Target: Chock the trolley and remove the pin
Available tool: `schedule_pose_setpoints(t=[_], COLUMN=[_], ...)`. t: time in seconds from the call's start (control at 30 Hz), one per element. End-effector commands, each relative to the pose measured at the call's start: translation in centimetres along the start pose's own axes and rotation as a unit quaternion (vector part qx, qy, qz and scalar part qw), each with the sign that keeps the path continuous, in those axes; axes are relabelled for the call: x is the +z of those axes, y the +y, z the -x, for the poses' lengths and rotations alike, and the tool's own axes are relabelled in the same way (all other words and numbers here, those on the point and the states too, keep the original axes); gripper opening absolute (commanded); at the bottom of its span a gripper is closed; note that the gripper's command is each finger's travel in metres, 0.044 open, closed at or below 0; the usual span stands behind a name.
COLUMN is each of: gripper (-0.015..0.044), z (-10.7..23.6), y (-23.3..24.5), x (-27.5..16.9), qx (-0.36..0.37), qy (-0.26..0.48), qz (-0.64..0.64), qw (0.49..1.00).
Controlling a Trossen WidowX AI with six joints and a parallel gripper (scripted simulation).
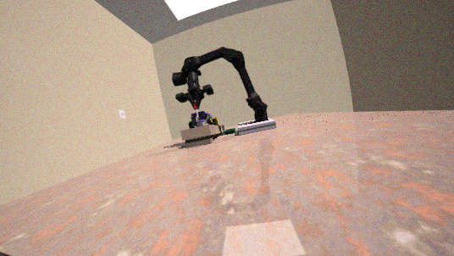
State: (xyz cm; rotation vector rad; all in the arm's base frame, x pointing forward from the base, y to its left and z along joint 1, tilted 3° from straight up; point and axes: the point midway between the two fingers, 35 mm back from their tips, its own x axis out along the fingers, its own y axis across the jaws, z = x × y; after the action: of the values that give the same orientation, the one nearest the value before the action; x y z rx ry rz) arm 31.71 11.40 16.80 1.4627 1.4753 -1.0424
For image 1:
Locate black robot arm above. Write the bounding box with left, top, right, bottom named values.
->
left=172, top=47, right=269, bottom=122

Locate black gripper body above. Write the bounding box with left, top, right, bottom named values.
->
left=175, top=79, right=213, bottom=103

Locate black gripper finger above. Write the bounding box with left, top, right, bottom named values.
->
left=185, top=95, right=195, bottom=109
left=196, top=92, right=204, bottom=109

